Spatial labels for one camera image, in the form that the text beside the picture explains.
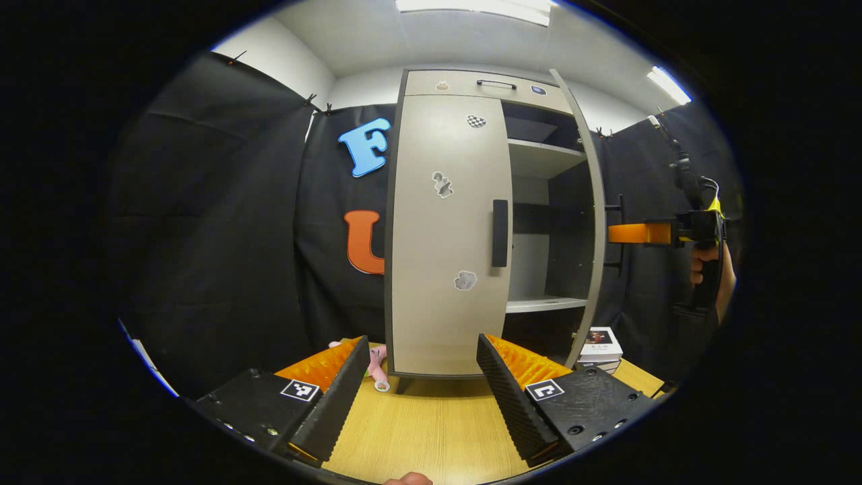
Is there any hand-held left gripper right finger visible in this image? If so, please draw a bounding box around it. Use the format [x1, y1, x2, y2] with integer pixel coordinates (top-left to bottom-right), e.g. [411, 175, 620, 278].
[475, 333, 657, 470]

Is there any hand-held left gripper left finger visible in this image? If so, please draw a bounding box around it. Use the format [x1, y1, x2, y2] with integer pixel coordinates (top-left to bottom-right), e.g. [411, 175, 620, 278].
[182, 335, 371, 470]

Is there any beige cabinet door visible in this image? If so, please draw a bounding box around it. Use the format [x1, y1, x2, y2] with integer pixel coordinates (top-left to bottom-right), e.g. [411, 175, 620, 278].
[391, 94, 514, 377]
[549, 69, 626, 370]

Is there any beige double-door shoe cabinet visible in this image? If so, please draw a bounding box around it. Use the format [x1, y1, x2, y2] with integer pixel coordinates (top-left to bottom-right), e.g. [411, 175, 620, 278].
[384, 67, 627, 395]

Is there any white cabinet shelf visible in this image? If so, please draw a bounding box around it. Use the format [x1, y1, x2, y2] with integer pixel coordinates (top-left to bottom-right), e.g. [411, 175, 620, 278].
[505, 296, 588, 314]
[507, 138, 587, 179]

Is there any beige cabinet drawer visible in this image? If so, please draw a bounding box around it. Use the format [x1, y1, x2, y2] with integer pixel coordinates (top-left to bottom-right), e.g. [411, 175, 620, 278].
[404, 69, 573, 115]

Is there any pink green toy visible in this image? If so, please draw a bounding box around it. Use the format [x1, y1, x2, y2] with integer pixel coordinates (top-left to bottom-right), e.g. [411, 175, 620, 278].
[328, 340, 391, 393]

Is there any dark book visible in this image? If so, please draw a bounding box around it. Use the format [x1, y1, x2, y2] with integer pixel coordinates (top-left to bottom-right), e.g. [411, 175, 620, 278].
[577, 356, 622, 375]

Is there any white picture-cover book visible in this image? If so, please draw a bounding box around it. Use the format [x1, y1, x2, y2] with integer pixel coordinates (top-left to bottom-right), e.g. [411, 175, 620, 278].
[579, 327, 624, 359]

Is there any small ceiling light panel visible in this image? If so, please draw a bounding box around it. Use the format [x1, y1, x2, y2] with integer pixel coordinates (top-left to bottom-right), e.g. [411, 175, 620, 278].
[646, 66, 692, 105]

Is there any black backdrop cloth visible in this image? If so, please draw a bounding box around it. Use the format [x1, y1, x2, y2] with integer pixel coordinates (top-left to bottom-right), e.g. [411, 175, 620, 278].
[108, 51, 745, 398]

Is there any large ceiling light panel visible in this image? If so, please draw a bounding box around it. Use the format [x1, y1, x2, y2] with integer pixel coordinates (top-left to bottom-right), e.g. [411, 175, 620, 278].
[396, 0, 553, 26]

